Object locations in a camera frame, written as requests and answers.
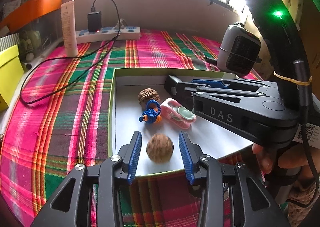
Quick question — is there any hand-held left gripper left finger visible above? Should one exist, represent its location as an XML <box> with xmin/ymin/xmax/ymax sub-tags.
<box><xmin>30</xmin><ymin>131</ymin><xmax>143</xmax><ymax>227</ymax></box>

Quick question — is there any white cardboard box green rim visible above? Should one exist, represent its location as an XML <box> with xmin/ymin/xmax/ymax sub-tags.
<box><xmin>108</xmin><ymin>67</ymin><xmax>254</xmax><ymax>176</ymax></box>

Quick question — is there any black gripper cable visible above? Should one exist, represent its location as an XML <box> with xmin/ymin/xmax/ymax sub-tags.
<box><xmin>287</xmin><ymin>59</ymin><xmax>320</xmax><ymax>209</ymax></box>

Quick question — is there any white cosmetic tube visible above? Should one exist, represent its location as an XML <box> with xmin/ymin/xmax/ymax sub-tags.
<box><xmin>61</xmin><ymin>1</ymin><xmax>78</xmax><ymax>57</ymax></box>

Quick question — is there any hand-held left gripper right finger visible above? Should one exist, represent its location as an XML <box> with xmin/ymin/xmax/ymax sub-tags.
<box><xmin>178</xmin><ymin>131</ymin><xmax>290</xmax><ymax>227</ymax></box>

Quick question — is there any yellow rubber band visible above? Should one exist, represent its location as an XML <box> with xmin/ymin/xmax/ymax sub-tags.
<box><xmin>273</xmin><ymin>71</ymin><xmax>313</xmax><ymax>85</ymax></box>

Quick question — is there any pink clip with green pad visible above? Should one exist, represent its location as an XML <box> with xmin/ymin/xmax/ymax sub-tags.
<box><xmin>160</xmin><ymin>98</ymin><xmax>197</xmax><ymax>130</ymax></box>

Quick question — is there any person's right hand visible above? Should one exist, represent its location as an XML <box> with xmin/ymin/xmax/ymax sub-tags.
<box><xmin>252</xmin><ymin>143</ymin><xmax>310</xmax><ymax>187</ymax></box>

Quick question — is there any white black small heater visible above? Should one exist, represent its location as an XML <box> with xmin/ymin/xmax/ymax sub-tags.
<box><xmin>217</xmin><ymin>22</ymin><xmax>262</xmax><ymax>76</ymax></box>

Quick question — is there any white wall plug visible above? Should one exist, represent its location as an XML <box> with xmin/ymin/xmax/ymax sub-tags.
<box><xmin>114</xmin><ymin>19</ymin><xmax>128</xmax><ymax>30</ymax></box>

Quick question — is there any grey striped box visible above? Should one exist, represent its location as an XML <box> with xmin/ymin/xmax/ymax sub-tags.
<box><xmin>0</xmin><ymin>34</ymin><xmax>20</xmax><ymax>52</ymax></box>

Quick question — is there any black charger cable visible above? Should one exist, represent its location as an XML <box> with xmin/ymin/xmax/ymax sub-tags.
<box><xmin>20</xmin><ymin>0</ymin><xmax>123</xmax><ymax>104</ymax></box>

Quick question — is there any light brown round walnut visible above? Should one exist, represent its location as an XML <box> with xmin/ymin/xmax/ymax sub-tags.
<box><xmin>146</xmin><ymin>134</ymin><xmax>174</xmax><ymax>162</ymax></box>

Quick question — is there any blue cord with orange beads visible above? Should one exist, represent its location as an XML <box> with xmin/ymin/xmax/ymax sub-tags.
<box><xmin>139</xmin><ymin>99</ymin><xmax>162</xmax><ymax>124</ymax></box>

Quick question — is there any pink green plaid cloth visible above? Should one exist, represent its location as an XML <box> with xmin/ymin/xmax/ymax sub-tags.
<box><xmin>0</xmin><ymin>29</ymin><xmax>265</xmax><ymax>227</ymax></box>

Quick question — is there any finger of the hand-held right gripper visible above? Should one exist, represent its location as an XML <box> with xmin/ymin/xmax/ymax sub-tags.
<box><xmin>191</xmin><ymin>78</ymin><xmax>278</xmax><ymax>90</ymax></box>
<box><xmin>164</xmin><ymin>75</ymin><xmax>269</xmax><ymax>110</ymax></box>

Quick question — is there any yellow cardboard box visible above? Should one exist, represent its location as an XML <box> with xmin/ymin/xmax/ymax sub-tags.
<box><xmin>0</xmin><ymin>44</ymin><xmax>24</xmax><ymax>111</ymax></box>

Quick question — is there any black charger block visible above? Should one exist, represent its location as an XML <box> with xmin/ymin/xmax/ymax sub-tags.
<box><xmin>87</xmin><ymin>11</ymin><xmax>102</xmax><ymax>32</ymax></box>

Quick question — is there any white blue power strip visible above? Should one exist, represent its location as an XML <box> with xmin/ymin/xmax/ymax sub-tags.
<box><xmin>76</xmin><ymin>26</ymin><xmax>142</xmax><ymax>44</ymax></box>

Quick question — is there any pale green object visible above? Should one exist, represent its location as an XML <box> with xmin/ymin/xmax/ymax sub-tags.
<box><xmin>24</xmin><ymin>31</ymin><xmax>42</xmax><ymax>51</ymax></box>

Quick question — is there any dark brown ridged walnut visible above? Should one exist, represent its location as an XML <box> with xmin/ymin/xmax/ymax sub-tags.
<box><xmin>138</xmin><ymin>88</ymin><xmax>160</xmax><ymax>105</ymax></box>

